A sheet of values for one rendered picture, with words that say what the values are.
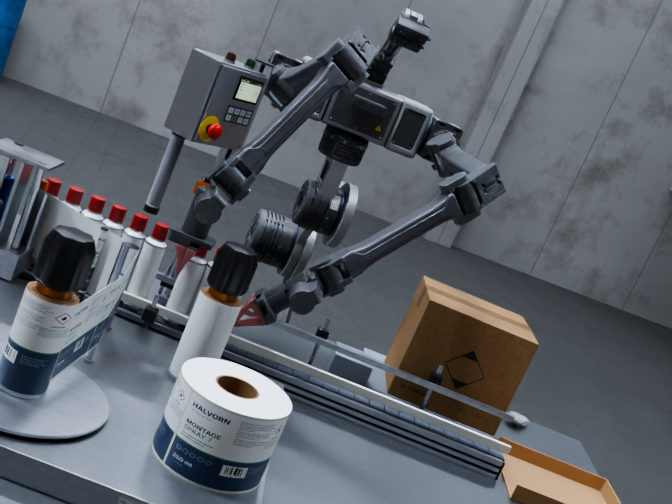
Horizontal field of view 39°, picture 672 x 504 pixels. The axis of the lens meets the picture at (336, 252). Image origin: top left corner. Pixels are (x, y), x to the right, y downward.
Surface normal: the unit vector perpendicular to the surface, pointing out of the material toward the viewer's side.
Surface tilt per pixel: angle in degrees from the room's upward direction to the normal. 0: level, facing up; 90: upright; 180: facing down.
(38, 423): 0
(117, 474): 0
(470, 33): 90
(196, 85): 90
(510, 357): 90
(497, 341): 90
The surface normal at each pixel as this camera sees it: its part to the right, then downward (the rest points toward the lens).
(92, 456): 0.39, -0.90
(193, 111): -0.55, -0.03
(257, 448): 0.57, 0.42
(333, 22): 0.15, 0.29
